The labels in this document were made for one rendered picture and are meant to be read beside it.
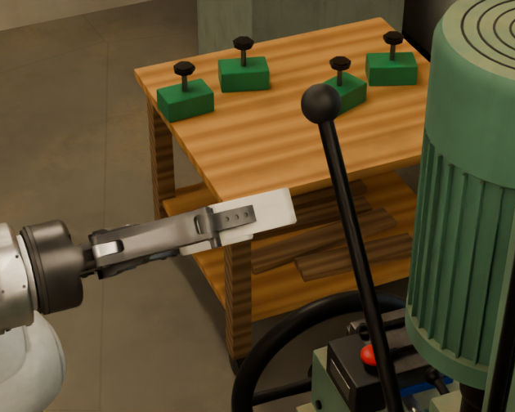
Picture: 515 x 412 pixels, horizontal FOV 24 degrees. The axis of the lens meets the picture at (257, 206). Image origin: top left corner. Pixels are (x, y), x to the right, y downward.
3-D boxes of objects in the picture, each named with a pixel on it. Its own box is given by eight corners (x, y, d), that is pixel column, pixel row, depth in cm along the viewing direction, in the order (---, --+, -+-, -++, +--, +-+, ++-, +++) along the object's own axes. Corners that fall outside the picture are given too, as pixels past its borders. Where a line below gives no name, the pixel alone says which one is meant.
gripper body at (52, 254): (33, 318, 102) (136, 292, 104) (42, 315, 94) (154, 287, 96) (12, 233, 102) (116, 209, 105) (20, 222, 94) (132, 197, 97)
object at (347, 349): (414, 327, 144) (417, 293, 141) (457, 388, 136) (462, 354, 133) (314, 354, 140) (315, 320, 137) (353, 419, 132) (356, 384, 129)
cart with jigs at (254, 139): (369, 186, 330) (383, -25, 291) (477, 315, 288) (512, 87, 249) (144, 245, 309) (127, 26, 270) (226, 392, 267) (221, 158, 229)
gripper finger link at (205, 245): (182, 255, 108) (180, 256, 109) (253, 238, 110) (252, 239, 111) (174, 223, 108) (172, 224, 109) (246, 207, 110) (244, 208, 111)
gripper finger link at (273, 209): (205, 207, 96) (208, 205, 95) (285, 188, 98) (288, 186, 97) (214, 243, 96) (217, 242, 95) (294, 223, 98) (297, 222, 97)
